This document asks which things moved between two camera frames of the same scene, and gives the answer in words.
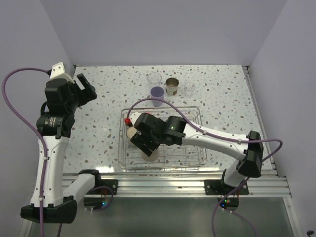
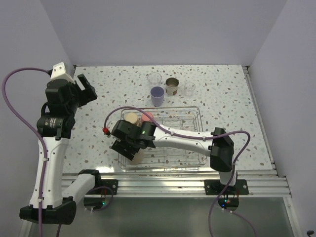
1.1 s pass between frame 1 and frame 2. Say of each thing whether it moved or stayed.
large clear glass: stayed
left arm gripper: stayed
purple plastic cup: stayed
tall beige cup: moved
